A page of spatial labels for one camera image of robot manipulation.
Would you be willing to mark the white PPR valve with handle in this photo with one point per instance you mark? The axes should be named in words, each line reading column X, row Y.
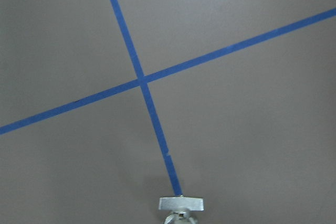
column 181, row 208

